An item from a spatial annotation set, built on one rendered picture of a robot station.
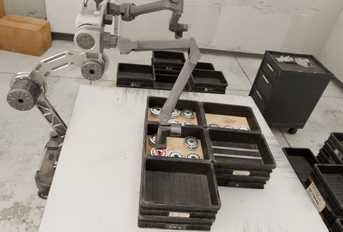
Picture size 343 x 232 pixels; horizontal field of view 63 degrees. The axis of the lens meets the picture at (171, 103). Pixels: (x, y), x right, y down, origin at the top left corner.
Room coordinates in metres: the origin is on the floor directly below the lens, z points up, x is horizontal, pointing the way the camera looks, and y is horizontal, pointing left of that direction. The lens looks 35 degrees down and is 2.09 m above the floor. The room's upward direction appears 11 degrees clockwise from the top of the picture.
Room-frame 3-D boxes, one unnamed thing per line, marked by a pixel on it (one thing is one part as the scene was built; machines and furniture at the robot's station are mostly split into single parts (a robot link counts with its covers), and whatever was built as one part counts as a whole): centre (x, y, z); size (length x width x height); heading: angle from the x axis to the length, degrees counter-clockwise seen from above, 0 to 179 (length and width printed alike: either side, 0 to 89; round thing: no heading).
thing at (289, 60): (2.96, -1.15, 0.88); 0.25 x 0.19 x 0.03; 103
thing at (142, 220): (0.97, -0.12, 0.76); 0.40 x 0.30 x 0.12; 98
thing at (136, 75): (2.58, 0.44, 0.37); 0.40 x 0.30 x 0.45; 102
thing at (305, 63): (2.98, -1.39, 0.88); 0.29 x 0.22 x 0.03; 103
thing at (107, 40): (1.36, 0.39, 1.45); 0.09 x 0.08 x 0.12; 13
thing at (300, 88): (2.91, -1.28, 0.45); 0.60 x 0.45 x 0.90; 103
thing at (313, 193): (1.48, -1.24, 0.41); 0.31 x 0.02 x 0.16; 12
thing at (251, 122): (1.62, -0.43, 0.87); 0.40 x 0.30 x 0.11; 98
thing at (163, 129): (1.18, 0.01, 1.06); 0.07 x 0.06 x 0.07; 103
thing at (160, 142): (1.18, 0.02, 1.00); 0.10 x 0.07 x 0.07; 9
